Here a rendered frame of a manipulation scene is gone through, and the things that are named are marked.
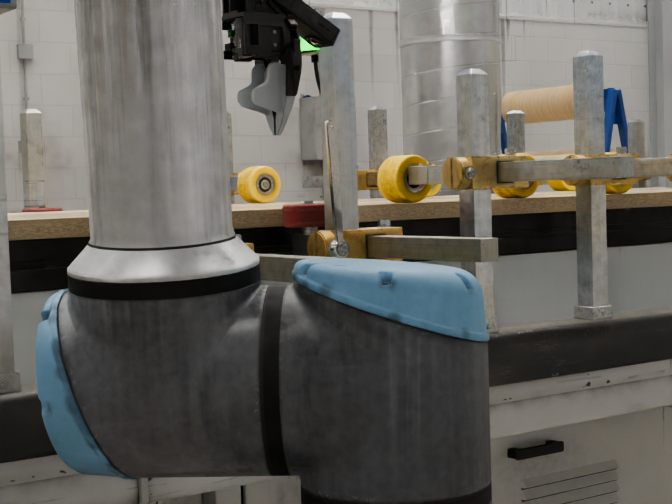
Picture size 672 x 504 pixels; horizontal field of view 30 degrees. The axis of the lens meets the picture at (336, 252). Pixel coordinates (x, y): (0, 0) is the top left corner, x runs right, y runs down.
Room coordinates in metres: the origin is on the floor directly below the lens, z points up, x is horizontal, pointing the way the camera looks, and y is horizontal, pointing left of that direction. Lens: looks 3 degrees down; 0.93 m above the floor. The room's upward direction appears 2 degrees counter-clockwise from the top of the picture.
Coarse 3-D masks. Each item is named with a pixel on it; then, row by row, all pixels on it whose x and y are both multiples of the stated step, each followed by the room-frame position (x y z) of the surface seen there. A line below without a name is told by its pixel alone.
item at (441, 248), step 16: (304, 240) 1.90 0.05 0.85; (368, 240) 1.77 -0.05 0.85; (384, 240) 1.74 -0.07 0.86; (400, 240) 1.71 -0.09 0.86; (416, 240) 1.68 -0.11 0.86; (432, 240) 1.65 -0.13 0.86; (448, 240) 1.62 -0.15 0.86; (464, 240) 1.60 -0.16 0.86; (480, 240) 1.57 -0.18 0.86; (496, 240) 1.59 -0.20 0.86; (368, 256) 1.77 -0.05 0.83; (384, 256) 1.74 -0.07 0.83; (400, 256) 1.71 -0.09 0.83; (416, 256) 1.68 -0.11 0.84; (432, 256) 1.65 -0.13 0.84; (448, 256) 1.62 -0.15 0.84; (464, 256) 1.60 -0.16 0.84; (480, 256) 1.57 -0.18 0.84; (496, 256) 1.59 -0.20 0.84
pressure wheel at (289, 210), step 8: (312, 200) 1.92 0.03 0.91; (288, 208) 1.89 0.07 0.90; (296, 208) 1.88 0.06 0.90; (304, 208) 1.88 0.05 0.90; (312, 208) 1.88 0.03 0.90; (320, 208) 1.88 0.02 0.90; (288, 216) 1.89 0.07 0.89; (296, 216) 1.88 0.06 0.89; (304, 216) 1.88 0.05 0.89; (312, 216) 1.88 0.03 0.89; (320, 216) 1.88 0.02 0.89; (288, 224) 1.89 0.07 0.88; (296, 224) 1.88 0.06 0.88; (304, 224) 1.88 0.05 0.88; (312, 224) 1.88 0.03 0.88; (320, 224) 1.88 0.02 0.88; (304, 232) 1.91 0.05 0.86; (312, 232) 1.91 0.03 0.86
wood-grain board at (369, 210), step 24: (552, 192) 3.00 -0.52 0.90; (648, 192) 2.43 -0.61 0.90; (24, 216) 1.96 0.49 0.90; (48, 216) 1.89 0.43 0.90; (72, 216) 1.82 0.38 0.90; (240, 216) 1.90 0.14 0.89; (264, 216) 1.92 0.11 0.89; (360, 216) 2.02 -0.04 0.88; (384, 216) 2.05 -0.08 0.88; (408, 216) 2.08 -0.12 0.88; (432, 216) 2.11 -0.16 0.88; (456, 216) 2.14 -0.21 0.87
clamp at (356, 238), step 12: (360, 228) 1.80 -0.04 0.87; (372, 228) 1.78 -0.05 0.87; (384, 228) 1.79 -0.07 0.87; (396, 228) 1.80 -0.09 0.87; (312, 240) 1.76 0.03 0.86; (324, 240) 1.74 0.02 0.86; (348, 240) 1.75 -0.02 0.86; (360, 240) 1.76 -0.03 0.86; (312, 252) 1.76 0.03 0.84; (324, 252) 1.73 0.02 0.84; (360, 252) 1.76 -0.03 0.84
